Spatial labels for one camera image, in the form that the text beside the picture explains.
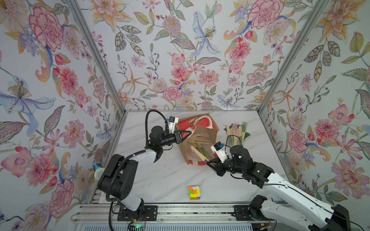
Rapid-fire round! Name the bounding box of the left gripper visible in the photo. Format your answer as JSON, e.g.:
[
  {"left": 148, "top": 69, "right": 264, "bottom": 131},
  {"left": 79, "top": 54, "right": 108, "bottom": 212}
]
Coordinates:
[{"left": 157, "top": 132, "right": 191, "bottom": 148}]

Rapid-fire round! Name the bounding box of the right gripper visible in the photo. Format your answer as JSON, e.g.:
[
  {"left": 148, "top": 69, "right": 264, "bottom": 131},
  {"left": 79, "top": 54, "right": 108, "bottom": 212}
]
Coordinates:
[{"left": 207, "top": 156, "right": 247, "bottom": 177}]

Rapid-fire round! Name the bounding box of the red burlap tote bag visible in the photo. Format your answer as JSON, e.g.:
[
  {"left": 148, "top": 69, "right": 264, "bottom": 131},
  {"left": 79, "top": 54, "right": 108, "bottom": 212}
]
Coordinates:
[{"left": 175, "top": 113, "right": 219, "bottom": 166}]

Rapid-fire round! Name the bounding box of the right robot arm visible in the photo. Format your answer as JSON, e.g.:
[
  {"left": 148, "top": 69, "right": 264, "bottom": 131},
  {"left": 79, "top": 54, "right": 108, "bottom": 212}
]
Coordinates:
[{"left": 207, "top": 142, "right": 351, "bottom": 231}]

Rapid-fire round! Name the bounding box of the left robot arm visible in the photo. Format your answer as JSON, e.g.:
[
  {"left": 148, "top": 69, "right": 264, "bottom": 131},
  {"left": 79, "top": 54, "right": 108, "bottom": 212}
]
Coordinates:
[{"left": 93, "top": 126, "right": 192, "bottom": 212}]

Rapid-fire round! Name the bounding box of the pink green folding fan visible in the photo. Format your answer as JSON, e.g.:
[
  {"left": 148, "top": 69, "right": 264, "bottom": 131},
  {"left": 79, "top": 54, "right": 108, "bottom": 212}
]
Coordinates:
[{"left": 187, "top": 134, "right": 211, "bottom": 144}]

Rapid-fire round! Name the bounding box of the rubik's cube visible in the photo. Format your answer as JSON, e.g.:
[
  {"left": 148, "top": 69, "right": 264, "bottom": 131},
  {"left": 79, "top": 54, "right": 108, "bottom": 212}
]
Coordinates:
[{"left": 189, "top": 186, "right": 201, "bottom": 200}]

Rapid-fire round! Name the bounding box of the patterned paper cup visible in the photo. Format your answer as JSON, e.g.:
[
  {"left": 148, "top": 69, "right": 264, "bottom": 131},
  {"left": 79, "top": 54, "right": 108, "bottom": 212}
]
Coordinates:
[{"left": 93, "top": 162, "right": 105, "bottom": 180}]

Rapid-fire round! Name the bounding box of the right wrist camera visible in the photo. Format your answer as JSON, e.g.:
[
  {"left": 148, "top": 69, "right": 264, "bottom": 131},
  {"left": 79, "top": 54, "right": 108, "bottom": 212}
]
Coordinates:
[{"left": 211, "top": 141, "right": 228, "bottom": 163}]

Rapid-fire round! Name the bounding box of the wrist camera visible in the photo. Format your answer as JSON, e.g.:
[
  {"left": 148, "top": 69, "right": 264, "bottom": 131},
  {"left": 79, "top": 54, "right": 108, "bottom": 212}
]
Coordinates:
[
  {"left": 167, "top": 116, "right": 179, "bottom": 133},
  {"left": 211, "top": 141, "right": 228, "bottom": 163}
]

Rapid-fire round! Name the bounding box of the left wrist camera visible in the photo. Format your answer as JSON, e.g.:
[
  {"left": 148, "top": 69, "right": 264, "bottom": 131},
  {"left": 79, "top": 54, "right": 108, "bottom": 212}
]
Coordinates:
[{"left": 167, "top": 116, "right": 179, "bottom": 133}]

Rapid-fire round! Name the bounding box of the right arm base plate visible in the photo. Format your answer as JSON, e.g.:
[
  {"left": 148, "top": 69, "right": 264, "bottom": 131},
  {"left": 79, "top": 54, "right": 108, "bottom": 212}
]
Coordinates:
[{"left": 233, "top": 205, "right": 261, "bottom": 221}]

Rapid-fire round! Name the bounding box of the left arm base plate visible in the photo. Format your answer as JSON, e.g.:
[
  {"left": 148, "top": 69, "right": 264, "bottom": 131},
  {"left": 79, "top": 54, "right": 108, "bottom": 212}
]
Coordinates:
[{"left": 117, "top": 205, "right": 158, "bottom": 221}]

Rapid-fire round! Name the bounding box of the black corrugated cable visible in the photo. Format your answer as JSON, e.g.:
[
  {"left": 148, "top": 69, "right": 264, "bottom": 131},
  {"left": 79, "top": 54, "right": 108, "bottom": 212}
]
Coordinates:
[{"left": 105, "top": 109, "right": 168, "bottom": 231}]

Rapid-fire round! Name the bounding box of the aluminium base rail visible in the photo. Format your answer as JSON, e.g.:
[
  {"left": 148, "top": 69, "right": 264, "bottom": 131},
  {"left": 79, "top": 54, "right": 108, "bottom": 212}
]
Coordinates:
[{"left": 71, "top": 203, "right": 274, "bottom": 224}]

